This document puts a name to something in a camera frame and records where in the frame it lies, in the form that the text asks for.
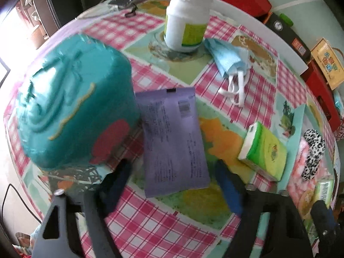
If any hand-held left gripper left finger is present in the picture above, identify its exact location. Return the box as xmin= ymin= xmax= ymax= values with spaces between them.
xmin=31 ymin=158 xmax=132 ymax=258

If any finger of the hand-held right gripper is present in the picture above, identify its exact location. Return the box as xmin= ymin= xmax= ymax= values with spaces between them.
xmin=310 ymin=200 xmax=338 ymax=248

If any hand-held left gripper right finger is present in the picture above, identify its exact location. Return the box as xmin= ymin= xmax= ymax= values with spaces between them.
xmin=215 ymin=159 xmax=313 ymax=258

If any green tissue pack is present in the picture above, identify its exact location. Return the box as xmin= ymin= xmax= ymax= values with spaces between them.
xmin=313 ymin=180 xmax=335 ymax=207
xmin=238 ymin=121 xmax=287 ymax=181

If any black and white scrunchie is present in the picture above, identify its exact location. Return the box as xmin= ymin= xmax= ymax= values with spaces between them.
xmin=301 ymin=129 xmax=326 ymax=181

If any purple packet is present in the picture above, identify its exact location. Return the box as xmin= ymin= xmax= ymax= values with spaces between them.
xmin=134 ymin=87 xmax=210 ymax=198

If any teal wet wipes package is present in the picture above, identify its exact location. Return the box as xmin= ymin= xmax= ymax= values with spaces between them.
xmin=15 ymin=34 xmax=140 ymax=170

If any blue face mask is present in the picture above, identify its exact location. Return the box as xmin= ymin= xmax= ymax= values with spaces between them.
xmin=205 ymin=38 xmax=250 ymax=106

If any pink fluffy cloth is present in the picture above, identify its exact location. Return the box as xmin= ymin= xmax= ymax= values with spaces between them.
xmin=286 ymin=137 xmax=334 ymax=202

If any pink checked tablecloth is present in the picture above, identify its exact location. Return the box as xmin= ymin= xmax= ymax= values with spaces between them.
xmin=4 ymin=0 xmax=339 ymax=258

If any light blue pouch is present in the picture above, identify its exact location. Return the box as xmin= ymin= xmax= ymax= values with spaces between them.
xmin=333 ymin=91 xmax=344 ymax=111

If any red cardboard box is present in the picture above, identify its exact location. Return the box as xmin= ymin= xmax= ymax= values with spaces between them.
xmin=302 ymin=60 xmax=342 ymax=132

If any white board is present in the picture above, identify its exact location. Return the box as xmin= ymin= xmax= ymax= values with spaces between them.
xmin=211 ymin=0 xmax=309 ymax=74

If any black box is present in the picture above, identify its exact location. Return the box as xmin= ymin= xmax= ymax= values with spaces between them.
xmin=265 ymin=12 xmax=312 ymax=62

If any white plastic bottle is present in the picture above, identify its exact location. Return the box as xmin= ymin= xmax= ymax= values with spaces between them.
xmin=164 ymin=0 xmax=215 ymax=53

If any green capped bottle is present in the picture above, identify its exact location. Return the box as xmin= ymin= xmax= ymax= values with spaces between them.
xmin=279 ymin=13 xmax=293 ymax=26

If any black cabinet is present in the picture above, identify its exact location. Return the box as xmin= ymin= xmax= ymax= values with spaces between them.
xmin=0 ymin=0 xmax=89 ymax=33

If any black cable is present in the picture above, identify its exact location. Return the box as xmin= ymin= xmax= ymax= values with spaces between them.
xmin=0 ymin=184 xmax=43 ymax=223

